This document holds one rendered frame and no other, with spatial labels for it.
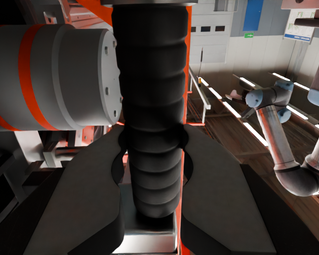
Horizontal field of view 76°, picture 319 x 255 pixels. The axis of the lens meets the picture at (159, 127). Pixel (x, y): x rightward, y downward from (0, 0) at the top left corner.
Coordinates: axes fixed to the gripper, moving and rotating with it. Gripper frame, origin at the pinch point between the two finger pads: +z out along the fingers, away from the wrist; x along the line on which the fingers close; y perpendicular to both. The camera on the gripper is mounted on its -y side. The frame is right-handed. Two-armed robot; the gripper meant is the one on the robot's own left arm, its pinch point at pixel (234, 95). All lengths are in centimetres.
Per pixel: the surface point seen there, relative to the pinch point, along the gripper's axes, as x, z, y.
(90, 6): 84, -22, 37
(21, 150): 99, -61, 16
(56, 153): 94, -58, 12
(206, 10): -660, 1078, 115
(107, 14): 80, -24, 35
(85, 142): 89, -42, 4
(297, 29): -687, 494, 62
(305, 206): -720, 203, -550
